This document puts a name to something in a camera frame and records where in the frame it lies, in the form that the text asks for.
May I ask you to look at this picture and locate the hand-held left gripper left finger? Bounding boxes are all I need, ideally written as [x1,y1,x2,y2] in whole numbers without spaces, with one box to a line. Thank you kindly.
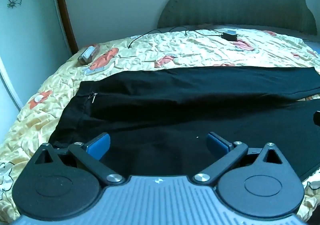
[34,133,125,186]

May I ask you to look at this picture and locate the brown wooden door frame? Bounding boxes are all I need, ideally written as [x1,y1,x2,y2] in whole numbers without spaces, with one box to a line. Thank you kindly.
[51,0,79,55]

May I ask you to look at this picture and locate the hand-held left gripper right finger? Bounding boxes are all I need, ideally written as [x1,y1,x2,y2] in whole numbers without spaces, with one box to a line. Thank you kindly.
[193,132,284,187]

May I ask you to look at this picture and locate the grey padded headboard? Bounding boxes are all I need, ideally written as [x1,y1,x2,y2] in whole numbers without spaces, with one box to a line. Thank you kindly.
[157,0,317,36]

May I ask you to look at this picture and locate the black pants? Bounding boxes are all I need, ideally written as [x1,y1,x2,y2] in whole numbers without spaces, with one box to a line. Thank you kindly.
[49,66,320,183]

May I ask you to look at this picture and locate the black power adapter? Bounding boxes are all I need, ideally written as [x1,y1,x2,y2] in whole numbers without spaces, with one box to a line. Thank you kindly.
[221,30,238,42]

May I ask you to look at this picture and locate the yellow floral bed blanket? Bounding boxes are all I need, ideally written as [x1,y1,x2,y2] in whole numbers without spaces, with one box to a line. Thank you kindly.
[0,26,320,225]

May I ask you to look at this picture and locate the floral glass wardrobe door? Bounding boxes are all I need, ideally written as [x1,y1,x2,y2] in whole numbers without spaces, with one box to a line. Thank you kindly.
[0,0,75,113]

